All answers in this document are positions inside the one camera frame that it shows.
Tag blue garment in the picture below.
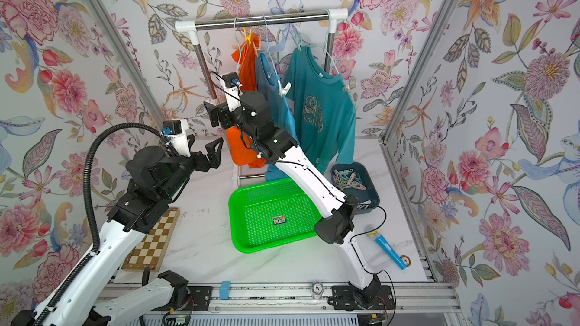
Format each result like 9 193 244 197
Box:
254 51 300 182

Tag orange garment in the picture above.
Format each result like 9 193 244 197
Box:
225 31 268 169

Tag beige yellow clothespin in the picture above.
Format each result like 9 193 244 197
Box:
252 39 261 57

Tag teal embroidered t-shirt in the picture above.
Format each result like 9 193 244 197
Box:
285 47 356 173

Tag light blue wire hanger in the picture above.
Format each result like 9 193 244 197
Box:
262 15 277 74

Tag mint green clothespin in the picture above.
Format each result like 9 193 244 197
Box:
293 34 302 51

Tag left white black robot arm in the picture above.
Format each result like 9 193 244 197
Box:
11 120 224 325

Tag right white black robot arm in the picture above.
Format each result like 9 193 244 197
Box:
204 72 382 309

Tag bright green plastic tray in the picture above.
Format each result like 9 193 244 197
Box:
228 178 321 254

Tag metal clothes rack white joints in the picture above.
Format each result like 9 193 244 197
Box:
174 8 349 187

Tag wooden chessboard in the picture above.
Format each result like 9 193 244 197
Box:
121 208 181 272

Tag dark teal clothespin bin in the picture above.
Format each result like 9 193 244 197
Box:
331 161 380 214

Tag blue toy microphone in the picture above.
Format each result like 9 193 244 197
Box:
367 229 407 270

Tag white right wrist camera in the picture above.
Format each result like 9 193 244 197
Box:
220 72 241 112

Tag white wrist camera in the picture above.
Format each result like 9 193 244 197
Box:
220 72 241 112
161 119 190 157

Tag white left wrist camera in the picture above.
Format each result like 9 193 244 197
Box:
161 119 190 157

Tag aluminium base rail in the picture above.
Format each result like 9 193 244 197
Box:
182 282 467 325

